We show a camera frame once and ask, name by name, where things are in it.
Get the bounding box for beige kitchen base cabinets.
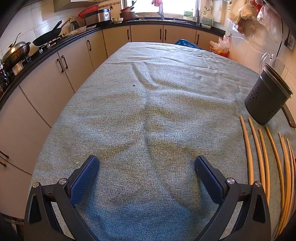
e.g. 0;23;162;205
0;24;228;220

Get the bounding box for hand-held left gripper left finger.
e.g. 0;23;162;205
24;155;100;241

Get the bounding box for food container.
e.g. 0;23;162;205
69;25;96;36

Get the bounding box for white plastic bag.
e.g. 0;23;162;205
209;35;230;55

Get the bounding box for steel rice cooker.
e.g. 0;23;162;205
84;9;111;26

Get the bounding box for group of wooden chopsticks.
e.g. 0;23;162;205
239;115;296;239

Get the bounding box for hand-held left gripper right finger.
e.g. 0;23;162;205
194;156;271;241

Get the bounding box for black smartphone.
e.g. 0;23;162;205
282;104;296;129

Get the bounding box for grey-green tablecloth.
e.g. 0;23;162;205
29;42;296;241

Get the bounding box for dark grey chopstick holder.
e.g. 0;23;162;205
245;63;293;125

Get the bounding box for black gas stove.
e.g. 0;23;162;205
23;37;63;63

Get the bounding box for red basket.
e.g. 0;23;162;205
210;47;230;58

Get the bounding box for black kitchen countertop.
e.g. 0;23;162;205
0;20;226;112

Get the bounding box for black wok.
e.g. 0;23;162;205
32;17;72;47

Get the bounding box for wall outlet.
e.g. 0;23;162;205
284;30;295;50

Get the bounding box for kitchen window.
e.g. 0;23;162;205
125;0;201;14

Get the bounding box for blue plastic bag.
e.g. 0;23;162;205
174;39;201;49

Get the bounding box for red plastic basin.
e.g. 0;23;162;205
78;6;100;19

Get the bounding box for beige hanging bags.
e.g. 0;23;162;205
226;0;255;35

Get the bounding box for white and green box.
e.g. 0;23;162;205
201;13;213;28

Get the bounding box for steel pot with lid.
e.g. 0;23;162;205
1;32;31;70

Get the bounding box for clear glass mug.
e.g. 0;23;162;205
259;52;285;75

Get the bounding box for black power cord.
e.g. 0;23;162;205
276;17;284;59

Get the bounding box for clear hanging plastic bag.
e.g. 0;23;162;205
256;3;284;43

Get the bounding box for brown cooking pot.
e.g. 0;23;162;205
120;11;136;22

